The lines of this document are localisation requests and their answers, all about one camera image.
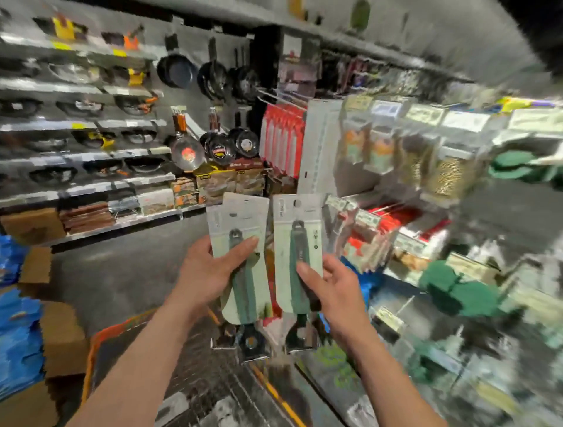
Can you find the person's left hand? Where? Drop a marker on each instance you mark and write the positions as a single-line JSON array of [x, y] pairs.
[[207, 277]]

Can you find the person's right hand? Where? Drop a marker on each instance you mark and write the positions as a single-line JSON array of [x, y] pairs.
[[339, 304]]

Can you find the black headed green peeler packet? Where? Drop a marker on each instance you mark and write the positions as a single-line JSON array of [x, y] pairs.
[[251, 216], [215, 224], [303, 211]]

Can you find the kitchen tools display rack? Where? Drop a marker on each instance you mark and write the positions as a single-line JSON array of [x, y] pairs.
[[317, 149]]

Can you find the person's right forearm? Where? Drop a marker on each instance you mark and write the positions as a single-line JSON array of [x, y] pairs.
[[396, 387]]

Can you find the person's left forearm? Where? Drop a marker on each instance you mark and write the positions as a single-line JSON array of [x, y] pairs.
[[149, 374]]

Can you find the background cookware shelf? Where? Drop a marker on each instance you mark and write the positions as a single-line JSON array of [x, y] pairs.
[[79, 132]]

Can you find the black frying pan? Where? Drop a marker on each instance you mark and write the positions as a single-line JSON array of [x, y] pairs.
[[186, 151], [244, 141], [218, 148]]

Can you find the large open cardboard box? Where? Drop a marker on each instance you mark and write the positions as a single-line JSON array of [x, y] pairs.
[[63, 339]]

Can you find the red hanging packets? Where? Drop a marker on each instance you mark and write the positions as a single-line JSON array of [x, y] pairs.
[[283, 141]]

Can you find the rows of hanging utensil packets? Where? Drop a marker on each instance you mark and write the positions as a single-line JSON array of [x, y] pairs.
[[449, 176]]

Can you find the small open cardboard box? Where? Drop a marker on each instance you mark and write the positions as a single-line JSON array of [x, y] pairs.
[[35, 266]]

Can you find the brown carton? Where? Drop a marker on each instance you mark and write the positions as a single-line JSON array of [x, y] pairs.
[[33, 226]]

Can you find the blue boxes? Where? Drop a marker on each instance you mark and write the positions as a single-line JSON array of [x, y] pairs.
[[18, 343]]

